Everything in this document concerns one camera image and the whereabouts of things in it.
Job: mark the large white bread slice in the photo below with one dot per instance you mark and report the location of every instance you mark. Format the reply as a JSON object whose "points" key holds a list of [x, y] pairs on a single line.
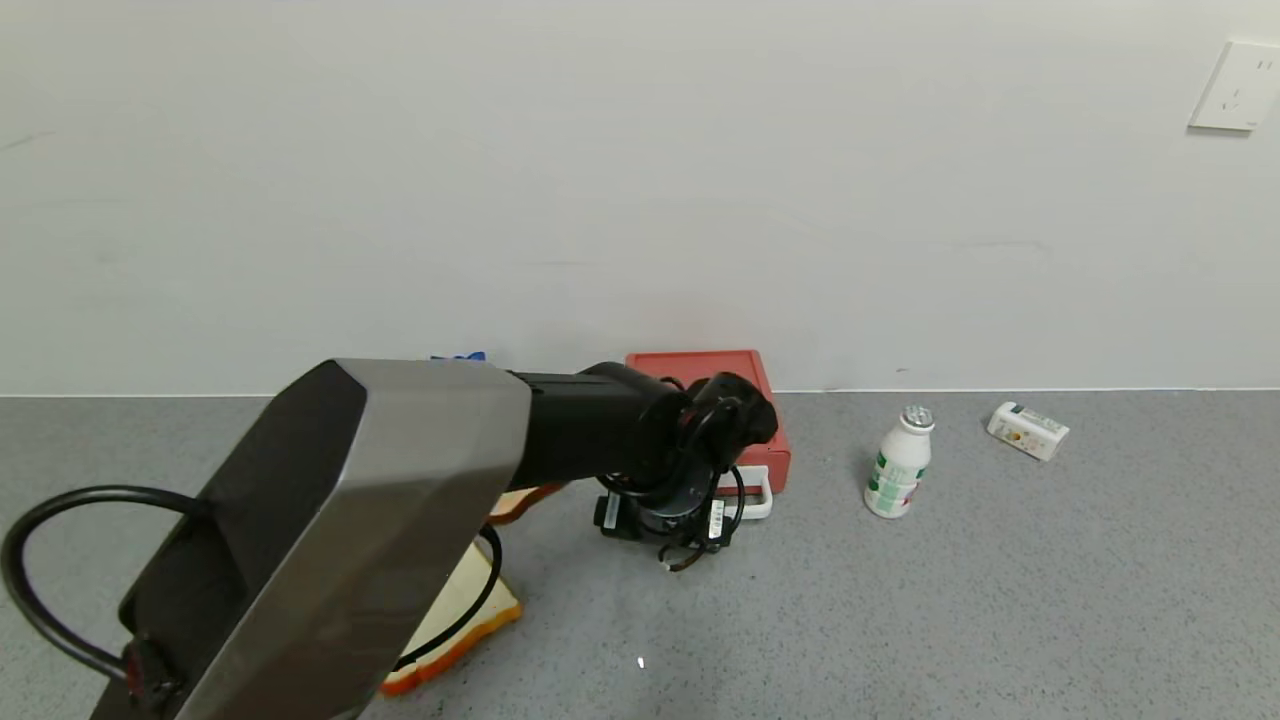
{"points": [[470, 620]]}

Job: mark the red drawer cabinet case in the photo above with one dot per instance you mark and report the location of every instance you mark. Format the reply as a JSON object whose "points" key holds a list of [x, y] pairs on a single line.
{"points": [[700, 362]]}

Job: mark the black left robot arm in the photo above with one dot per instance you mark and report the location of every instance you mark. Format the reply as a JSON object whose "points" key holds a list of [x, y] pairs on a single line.
{"points": [[380, 500]]}

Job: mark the white wall socket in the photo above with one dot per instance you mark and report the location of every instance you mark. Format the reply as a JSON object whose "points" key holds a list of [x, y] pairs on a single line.
{"points": [[1238, 85]]}

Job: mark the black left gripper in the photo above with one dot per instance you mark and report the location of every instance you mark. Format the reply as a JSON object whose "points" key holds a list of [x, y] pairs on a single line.
{"points": [[714, 519]]}

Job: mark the blue cloth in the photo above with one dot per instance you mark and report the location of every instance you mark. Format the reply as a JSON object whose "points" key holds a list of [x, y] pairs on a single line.
{"points": [[458, 357]]}

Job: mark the white green drink bottle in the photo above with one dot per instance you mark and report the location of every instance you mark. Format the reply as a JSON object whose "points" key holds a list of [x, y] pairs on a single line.
{"points": [[898, 470]]}

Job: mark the small brown toast slice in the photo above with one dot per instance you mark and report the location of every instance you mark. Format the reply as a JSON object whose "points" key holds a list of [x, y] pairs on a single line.
{"points": [[520, 503]]}

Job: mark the small white drink carton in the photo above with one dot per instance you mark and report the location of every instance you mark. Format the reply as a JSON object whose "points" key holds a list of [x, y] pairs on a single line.
{"points": [[1027, 430]]}

